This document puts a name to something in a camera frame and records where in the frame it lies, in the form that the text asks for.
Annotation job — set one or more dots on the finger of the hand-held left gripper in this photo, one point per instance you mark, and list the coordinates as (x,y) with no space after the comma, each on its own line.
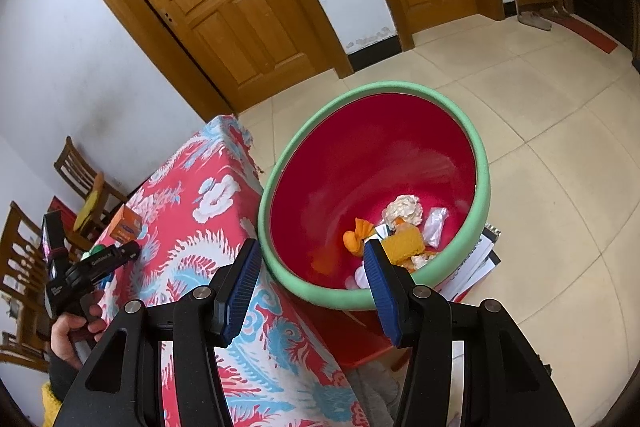
(112,258)

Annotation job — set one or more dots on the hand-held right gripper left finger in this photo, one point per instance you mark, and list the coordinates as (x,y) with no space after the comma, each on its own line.
(242,293)

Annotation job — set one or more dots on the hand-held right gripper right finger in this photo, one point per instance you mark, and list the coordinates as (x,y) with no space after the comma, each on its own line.
(382,298)

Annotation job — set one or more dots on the white plush toy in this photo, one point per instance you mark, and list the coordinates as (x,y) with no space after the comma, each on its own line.
(357,279)

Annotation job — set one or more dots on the yellow orange snack packet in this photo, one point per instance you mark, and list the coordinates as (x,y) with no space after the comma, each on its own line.
(420,261)

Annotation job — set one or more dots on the yellow sponge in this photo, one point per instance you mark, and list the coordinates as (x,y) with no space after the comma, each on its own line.
(405,244)

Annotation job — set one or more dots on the orange peel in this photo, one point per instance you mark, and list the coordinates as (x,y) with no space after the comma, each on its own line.
(356,239)

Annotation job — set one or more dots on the white medicine box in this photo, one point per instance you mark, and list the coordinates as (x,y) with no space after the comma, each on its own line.
(382,232)

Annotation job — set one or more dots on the white paper ball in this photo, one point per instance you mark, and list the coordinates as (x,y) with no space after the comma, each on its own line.
(404,208)

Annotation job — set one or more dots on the red basin with green rim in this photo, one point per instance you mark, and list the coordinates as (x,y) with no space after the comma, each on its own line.
(360,157)

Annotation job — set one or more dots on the person's left forearm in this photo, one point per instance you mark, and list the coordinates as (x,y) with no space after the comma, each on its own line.
(60,387)

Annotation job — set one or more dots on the person's left hand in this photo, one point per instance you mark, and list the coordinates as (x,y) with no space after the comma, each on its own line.
(70,339)

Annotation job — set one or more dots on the green plastic item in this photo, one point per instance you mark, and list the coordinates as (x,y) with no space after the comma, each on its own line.
(100,250)

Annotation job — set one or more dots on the orange cardboard box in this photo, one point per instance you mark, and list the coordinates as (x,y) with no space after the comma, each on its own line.
(124,224)

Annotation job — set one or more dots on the red plastic stool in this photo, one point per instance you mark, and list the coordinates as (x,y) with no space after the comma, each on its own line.
(365,337)

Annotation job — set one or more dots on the wooden chair with yellow cushion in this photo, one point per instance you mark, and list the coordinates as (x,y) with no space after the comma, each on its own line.
(82,177)

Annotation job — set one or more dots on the red printed tablecloth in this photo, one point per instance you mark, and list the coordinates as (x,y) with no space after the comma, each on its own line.
(200,217)

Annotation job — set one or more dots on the clear plastic bag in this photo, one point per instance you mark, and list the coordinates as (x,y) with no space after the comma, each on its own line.
(434,227)

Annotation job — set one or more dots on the stack of white papers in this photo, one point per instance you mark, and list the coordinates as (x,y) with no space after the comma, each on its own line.
(470,267)

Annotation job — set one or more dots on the grey cloth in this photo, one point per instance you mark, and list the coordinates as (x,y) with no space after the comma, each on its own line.
(375,399)

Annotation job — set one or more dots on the wide wooden door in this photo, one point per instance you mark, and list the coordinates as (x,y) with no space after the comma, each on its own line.
(215,2)

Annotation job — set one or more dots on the grey shoes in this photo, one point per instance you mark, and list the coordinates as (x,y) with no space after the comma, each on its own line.
(535,19)

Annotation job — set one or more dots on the red doormat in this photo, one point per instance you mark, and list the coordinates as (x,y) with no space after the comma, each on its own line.
(585,32)

